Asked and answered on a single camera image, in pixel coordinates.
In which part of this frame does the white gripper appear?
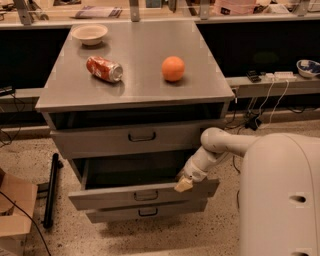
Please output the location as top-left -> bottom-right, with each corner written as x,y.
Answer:
174,146 -> 231,193

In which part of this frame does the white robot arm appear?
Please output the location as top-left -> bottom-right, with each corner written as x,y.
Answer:
175,128 -> 320,256

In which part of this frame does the grey top drawer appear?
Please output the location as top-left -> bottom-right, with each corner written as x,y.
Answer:
43,103 -> 230,160

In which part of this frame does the grey metal drawer cabinet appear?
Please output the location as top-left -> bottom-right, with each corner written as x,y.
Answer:
35,20 -> 236,201

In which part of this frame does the black power adapter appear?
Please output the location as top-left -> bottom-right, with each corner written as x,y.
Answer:
245,116 -> 262,131

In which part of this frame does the orange fruit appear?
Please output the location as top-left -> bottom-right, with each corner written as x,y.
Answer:
162,56 -> 185,82

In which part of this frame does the black remote device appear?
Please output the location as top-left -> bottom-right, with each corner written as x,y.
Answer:
246,70 -> 261,83

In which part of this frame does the black tube on floor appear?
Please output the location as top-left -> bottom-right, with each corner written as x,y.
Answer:
43,153 -> 63,229

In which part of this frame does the crushed red soda can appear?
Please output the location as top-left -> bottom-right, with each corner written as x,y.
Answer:
86,56 -> 123,83

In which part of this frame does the white power strip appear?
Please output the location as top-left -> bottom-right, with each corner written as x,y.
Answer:
265,71 -> 297,81

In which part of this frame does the blue white ceramic bowl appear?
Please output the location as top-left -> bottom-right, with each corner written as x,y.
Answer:
296,60 -> 320,78

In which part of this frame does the cardboard box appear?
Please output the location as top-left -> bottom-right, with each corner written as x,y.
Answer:
0,169 -> 38,256

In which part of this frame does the white paper bowl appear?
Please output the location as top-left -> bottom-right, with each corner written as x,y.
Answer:
71,24 -> 108,46

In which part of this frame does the magazine on shelf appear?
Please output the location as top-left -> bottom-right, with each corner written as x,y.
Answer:
75,6 -> 122,19

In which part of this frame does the black cable on floor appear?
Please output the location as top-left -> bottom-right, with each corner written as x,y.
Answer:
232,124 -> 243,211

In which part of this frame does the white cable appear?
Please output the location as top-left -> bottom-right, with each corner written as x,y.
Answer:
258,79 -> 291,129

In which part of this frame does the black cable left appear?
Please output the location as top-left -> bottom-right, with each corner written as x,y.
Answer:
0,190 -> 53,256

